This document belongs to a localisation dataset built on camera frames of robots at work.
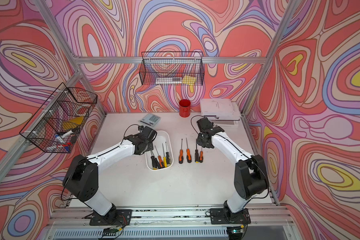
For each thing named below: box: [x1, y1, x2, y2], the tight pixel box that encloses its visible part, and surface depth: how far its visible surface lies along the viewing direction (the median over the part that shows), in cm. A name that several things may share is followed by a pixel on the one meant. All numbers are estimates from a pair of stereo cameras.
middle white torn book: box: [203, 115, 240, 121], surface depth 110 cm
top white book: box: [200, 98, 241, 121], surface depth 111 cm
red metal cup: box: [179, 99, 191, 118], surface depth 117 cm
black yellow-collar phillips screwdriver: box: [165, 141, 171, 165], surface depth 93 cm
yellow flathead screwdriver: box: [162, 143, 168, 168], surface depth 92 cm
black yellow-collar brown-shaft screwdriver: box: [194, 138, 200, 164], surface depth 95 cm
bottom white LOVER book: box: [213, 120, 241, 131], surface depth 110 cm
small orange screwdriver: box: [154, 145, 164, 168], surface depth 92 cm
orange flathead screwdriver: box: [199, 146, 204, 163], surface depth 95 cm
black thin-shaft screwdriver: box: [151, 150, 161, 169], surface depth 91 cm
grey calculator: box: [138, 113, 162, 129], surface depth 116 cm
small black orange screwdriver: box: [178, 138, 184, 164], surface depth 95 cm
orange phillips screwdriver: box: [186, 137, 192, 163], surface depth 95 cm
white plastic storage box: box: [145, 130, 174, 171], surface depth 93 cm
